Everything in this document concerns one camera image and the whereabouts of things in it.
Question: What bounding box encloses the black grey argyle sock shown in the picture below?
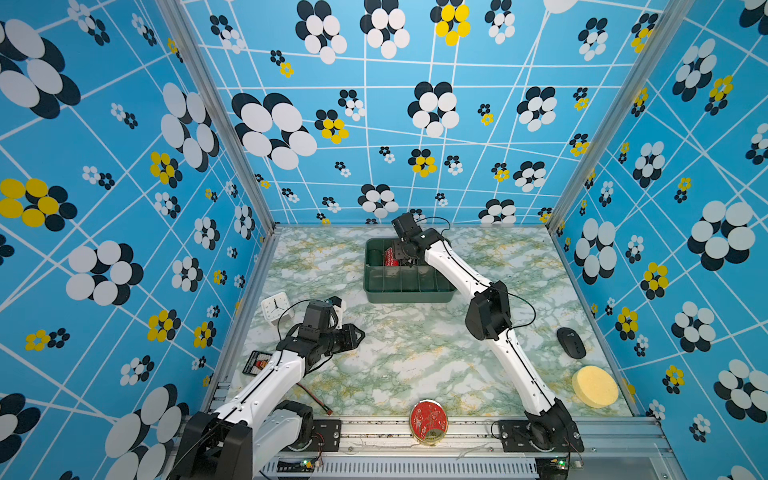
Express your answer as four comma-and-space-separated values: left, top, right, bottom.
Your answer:
390, 245, 415, 266

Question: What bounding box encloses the green compartment tray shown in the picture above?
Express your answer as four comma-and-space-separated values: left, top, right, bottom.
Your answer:
363, 237, 456, 304

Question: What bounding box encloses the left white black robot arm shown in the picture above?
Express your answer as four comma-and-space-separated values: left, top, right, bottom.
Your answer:
168, 296, 365, 479

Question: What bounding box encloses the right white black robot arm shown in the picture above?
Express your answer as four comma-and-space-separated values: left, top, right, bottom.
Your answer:
392, 213, 584, 453

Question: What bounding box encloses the dark green roll in tray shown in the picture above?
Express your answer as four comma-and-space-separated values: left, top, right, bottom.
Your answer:
366, 249, 384, 267

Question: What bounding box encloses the white square clock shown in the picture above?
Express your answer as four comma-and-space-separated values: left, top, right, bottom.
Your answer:
261, 292, 295, 326

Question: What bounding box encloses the black box orange connector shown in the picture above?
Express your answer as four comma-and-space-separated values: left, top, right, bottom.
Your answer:
242, 350, 272, 377

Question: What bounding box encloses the red round tin lid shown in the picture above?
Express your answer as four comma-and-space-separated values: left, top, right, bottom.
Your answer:
409, 399, 448, 446

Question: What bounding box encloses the black computer mouse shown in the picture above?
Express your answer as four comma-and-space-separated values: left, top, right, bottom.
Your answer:
556, 327, 587, 360

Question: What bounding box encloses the yellow round sponge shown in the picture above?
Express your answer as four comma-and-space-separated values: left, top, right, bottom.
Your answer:
572, 366, 619, 409

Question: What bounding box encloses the red black power cable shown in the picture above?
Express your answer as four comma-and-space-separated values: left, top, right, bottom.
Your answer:
298, 383, 335, 416

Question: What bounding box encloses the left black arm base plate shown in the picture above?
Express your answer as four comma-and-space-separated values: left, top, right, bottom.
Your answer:
283, 419, 342, 452

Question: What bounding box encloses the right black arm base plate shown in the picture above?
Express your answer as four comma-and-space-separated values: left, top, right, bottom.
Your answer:
490, 420, 585, 453

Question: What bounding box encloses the aluminium front rail frame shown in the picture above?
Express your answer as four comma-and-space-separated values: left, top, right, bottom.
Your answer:
252, 417, 685, 479

